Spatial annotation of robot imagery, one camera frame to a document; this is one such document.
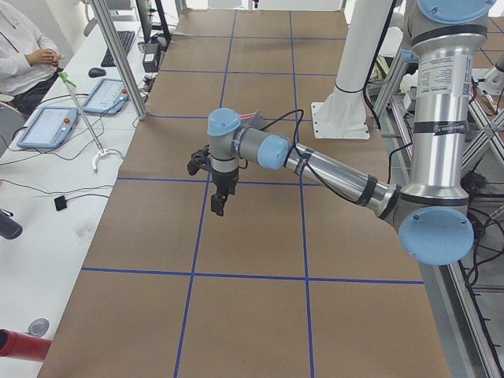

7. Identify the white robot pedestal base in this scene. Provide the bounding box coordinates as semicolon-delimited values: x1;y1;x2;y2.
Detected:
311;0;395;140

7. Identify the black cylinder object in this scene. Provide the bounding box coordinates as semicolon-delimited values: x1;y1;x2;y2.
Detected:
0;209;23;240

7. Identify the aluminium frame post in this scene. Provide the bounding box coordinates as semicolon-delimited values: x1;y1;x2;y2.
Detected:
91;0;146;120

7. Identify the aluminium table frame rail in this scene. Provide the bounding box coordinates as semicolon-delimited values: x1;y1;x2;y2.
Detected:
377;39;504;378

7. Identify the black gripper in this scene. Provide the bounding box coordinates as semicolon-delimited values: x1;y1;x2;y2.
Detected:
210;169;239;217

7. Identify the reacher grabber stick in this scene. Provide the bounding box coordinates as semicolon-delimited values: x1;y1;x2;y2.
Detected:
57;71;124;174

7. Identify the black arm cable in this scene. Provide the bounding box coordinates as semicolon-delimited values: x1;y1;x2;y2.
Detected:
261;109;413;206

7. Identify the red cylinder object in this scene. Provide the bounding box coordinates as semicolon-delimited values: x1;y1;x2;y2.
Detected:
1;329;52;362

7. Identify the near blue teach pendant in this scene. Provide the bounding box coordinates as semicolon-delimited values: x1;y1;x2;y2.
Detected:
17;106;78;149

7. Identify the pink towel with grey edging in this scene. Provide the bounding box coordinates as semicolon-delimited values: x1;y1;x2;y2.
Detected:
240;111;265;130

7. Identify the small black square device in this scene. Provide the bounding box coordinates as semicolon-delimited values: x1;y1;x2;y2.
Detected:
54;195;68;212

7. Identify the blue teach pendant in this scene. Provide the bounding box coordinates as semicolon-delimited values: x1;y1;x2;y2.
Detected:
17;106;78;149
82;78;129;116

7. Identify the far blue teach pendant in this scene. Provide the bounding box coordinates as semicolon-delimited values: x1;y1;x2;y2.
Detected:
82;78;129;116

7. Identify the black keyboard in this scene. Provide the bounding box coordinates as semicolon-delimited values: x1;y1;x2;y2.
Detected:
100;30;136;68

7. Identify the person in white sweater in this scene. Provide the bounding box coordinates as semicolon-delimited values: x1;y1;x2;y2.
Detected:
1;1;61;118

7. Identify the black computer mouse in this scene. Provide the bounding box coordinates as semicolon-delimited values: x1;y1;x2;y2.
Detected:
88;67;106;78

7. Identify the round metal desk grommet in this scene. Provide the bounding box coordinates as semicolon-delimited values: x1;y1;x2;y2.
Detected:
27;317;50;338

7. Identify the black power adapter box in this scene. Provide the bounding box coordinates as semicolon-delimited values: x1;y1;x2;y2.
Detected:
143;43;160;73

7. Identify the computer monitor stand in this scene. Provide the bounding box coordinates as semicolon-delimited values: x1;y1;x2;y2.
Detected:
135;0;173;44

